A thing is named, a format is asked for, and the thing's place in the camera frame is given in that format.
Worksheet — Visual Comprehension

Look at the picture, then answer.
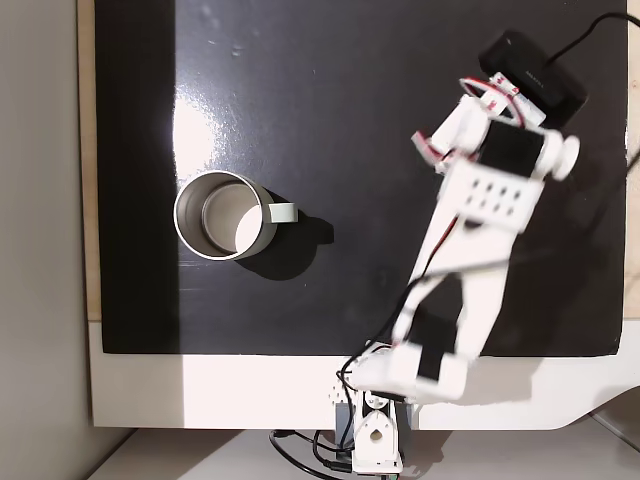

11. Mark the black table mat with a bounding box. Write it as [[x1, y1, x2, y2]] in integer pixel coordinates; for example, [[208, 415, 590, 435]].
[[93, 0, 629, 358]]

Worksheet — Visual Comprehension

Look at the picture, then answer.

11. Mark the sage green steel mug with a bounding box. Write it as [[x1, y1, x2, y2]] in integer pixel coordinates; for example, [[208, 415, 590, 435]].
[[172, 170, 300, 263]]

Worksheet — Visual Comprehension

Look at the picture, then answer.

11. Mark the black camera box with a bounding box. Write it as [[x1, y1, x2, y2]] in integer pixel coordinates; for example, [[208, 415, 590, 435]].
[[477, 28, 590, 130]]

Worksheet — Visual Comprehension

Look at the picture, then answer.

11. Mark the black camera cable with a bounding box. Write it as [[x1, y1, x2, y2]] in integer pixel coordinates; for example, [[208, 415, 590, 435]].
[[543, 12, 640, 174]]

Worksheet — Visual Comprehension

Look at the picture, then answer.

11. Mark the black power cable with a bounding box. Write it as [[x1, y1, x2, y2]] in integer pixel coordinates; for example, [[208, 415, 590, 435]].
[[268, 428, 357, 477]]

